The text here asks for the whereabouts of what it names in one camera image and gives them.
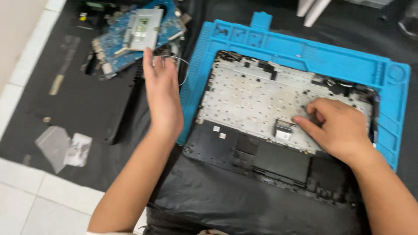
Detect thin white wire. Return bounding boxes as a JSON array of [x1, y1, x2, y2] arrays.
[[160, 55, 190, 87]]

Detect black laptop bottom cover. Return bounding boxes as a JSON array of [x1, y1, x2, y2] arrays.
[[28, 49, 146, 146]]

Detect blue laptop motherboard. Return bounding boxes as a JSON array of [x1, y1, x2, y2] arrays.
[[91, 0, 187, 80]]

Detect black laptop palmrest with keyboard plate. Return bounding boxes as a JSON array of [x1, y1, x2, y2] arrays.
[[183, 50, 380, 208]]

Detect silver metal drive caddy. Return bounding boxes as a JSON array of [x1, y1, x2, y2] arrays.
[[124, 8, 164, 52]]

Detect clear plastic bag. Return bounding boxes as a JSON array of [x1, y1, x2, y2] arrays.
[[35, 126, 71, 174]]

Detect dark shoe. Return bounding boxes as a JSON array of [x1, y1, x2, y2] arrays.
[[398, 7, 418, 41]]

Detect white table legs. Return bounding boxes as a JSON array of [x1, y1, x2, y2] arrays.
[[296, 0, 332, 28]]

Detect person's left hand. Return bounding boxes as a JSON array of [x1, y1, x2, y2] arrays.
[[142, 47, 184, 138]]

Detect crumpled silver antistatic bag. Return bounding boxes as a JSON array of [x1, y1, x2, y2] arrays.
[[64, 133, 93, 168]]

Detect blue silicone repair mat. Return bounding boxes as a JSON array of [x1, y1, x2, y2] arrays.
[[176, 12, 411, 172]]

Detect person's right hand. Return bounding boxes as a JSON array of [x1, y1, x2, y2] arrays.
[[292, 97, 374, 164]]

